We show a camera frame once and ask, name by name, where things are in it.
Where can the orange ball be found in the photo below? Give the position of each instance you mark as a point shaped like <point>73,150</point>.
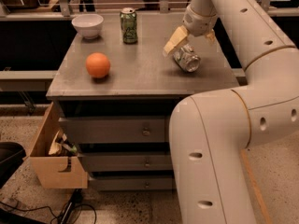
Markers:
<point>97,65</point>

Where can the middle grey drawer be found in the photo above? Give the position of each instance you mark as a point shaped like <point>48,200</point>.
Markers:
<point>125,161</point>

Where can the silver 7up can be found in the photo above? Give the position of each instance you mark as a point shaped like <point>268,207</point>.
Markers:
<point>187,59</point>

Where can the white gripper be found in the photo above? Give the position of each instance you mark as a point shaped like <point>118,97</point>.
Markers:
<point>198,24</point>

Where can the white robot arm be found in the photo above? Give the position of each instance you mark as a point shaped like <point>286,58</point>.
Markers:
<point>208,130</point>

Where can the green soda can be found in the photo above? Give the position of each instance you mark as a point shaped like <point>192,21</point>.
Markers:
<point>128,25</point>

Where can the grey drawer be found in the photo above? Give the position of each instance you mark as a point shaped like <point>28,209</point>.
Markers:
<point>115,129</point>
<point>144,182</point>
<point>125,161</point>

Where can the white ceramic bowl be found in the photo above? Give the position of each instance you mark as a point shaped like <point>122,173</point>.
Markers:
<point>89,26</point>

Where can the top grey drawer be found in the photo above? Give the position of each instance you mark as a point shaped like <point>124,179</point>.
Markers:
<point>115,129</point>

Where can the wooden crate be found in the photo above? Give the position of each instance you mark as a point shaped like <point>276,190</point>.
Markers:
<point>60,172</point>

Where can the bottom grey drawer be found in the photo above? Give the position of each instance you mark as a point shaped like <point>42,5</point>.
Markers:
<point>144,182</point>

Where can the black chair seat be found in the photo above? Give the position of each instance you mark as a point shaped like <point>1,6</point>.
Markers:
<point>11,158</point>

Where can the items inside wooden crate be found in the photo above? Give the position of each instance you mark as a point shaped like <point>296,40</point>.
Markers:
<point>60,146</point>

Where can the grey drawer cabinet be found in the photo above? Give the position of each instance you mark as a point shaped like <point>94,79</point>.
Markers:
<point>141,80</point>

